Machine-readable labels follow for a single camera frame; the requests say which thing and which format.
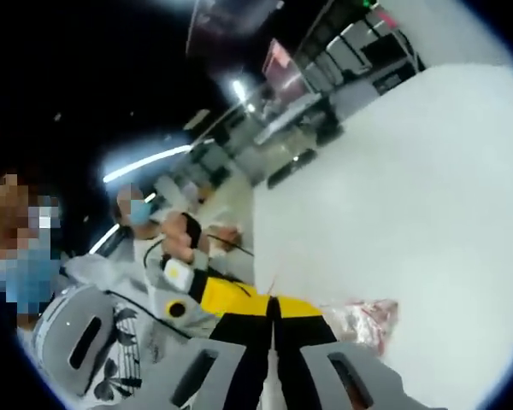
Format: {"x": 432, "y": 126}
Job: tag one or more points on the clear resealable bag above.
{"x": 359, "y": 320}

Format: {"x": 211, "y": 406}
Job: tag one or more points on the ceiling light strip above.
{"x": 145, "y": 164}

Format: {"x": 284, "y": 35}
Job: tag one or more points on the grey standing desk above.
{"x": 286, "y": 117}

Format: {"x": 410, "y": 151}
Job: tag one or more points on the small ceiling light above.
{"x": 243, "y": 96}

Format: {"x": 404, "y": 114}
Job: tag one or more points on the person's left hand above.
{"x": 175, "y": 239}

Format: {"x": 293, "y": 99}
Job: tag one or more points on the computer monitor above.
{"x": 282, "y": 68}

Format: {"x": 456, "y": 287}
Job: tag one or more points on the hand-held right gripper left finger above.
{"x": 243, "y": 363}

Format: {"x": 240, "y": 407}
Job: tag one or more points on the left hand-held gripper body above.
{"x": 176, "y": 309}

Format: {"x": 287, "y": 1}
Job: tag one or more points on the green exit sign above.
{"x": 367, "y": 3}

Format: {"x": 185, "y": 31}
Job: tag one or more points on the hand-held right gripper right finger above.
{"x": 308, "y": 363}

